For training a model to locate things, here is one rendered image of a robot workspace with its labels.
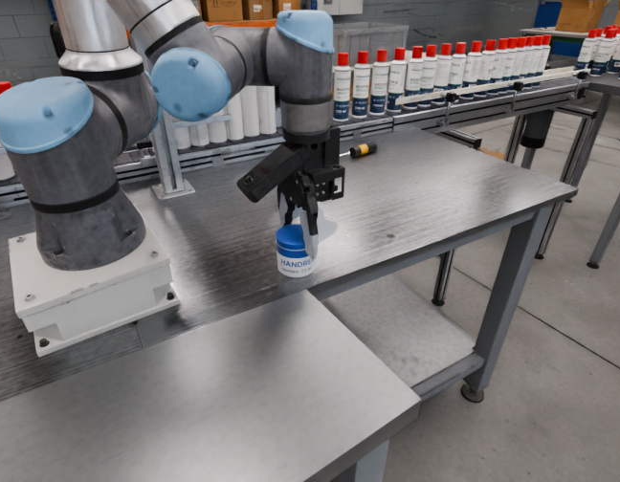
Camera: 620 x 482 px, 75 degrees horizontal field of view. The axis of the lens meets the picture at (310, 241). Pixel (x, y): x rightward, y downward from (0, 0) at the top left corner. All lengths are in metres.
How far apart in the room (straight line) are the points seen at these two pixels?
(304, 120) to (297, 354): 0.32
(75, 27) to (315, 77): 0.33
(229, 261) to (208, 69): 0.40
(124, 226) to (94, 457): 0.31
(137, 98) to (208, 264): 0.30
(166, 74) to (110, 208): 0.25
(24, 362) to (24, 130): 0.31
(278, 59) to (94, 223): 0.34
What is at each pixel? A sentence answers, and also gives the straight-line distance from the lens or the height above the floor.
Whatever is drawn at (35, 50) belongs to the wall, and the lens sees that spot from 5.47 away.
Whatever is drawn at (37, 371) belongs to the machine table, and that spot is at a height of 0.83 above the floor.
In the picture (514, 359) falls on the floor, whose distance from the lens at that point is 1.87.
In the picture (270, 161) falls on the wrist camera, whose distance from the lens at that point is 0.62.
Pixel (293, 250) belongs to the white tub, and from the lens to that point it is 0.67.
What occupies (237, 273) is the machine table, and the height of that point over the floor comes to 0.83.
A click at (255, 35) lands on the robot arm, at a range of 0.60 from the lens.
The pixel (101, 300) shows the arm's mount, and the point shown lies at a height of 0.88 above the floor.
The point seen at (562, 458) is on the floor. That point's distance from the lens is 1.65.
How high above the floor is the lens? 1.26
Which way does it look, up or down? 32 degrees down
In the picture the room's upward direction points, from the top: straight up
